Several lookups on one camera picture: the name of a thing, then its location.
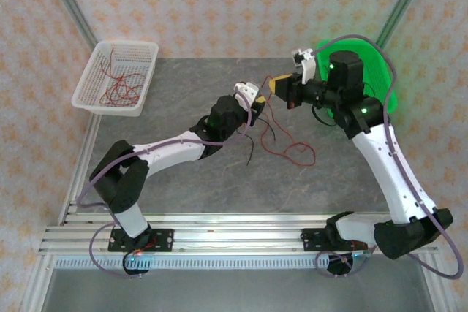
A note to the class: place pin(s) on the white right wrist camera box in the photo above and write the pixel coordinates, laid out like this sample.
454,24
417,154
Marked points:
309,67

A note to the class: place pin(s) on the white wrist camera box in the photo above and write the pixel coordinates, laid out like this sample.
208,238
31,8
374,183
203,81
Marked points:
246,89
309,67

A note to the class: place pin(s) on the green plastic mesh basket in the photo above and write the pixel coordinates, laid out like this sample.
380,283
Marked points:
371,71

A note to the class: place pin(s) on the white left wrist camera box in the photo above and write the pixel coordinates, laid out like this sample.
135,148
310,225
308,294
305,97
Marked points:
246,89

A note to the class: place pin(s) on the aluminium frame post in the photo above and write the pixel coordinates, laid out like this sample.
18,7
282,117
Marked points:
402,1
69,1

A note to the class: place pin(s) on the aluminium mounting rail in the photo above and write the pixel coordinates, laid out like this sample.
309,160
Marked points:
234,235

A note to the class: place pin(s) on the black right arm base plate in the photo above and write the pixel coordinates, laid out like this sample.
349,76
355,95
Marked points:
311,239

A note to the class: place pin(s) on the white plastic mesh basket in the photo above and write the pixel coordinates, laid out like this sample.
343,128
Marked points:
87,85

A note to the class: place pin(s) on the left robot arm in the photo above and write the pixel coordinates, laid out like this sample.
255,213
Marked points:
168,151

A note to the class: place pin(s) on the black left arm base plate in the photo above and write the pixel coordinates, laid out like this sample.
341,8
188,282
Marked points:
164,240

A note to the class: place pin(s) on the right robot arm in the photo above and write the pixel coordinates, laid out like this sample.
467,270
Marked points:
387,173

